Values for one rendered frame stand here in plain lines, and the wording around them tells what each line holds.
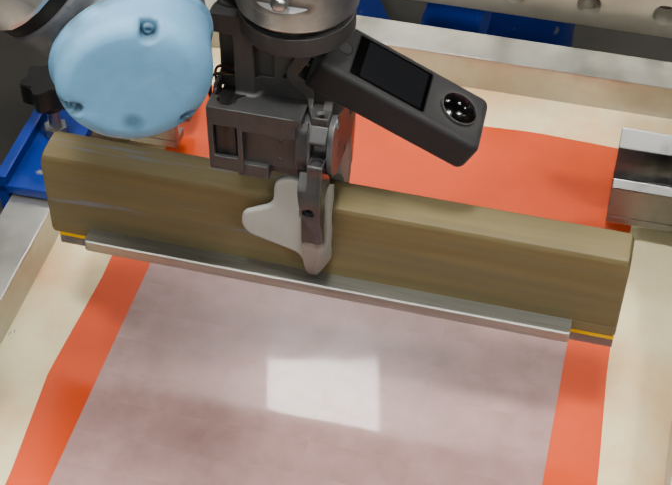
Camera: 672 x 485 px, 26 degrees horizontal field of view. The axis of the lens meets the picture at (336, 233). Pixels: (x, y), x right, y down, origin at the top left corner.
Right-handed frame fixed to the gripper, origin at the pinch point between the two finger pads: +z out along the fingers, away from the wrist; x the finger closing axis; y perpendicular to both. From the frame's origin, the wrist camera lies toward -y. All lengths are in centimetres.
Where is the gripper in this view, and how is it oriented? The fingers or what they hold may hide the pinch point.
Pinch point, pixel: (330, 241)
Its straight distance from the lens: 101.1
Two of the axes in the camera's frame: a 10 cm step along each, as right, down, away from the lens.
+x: -2.4, 6.9, -6.8
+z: -0.1, 7.0, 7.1
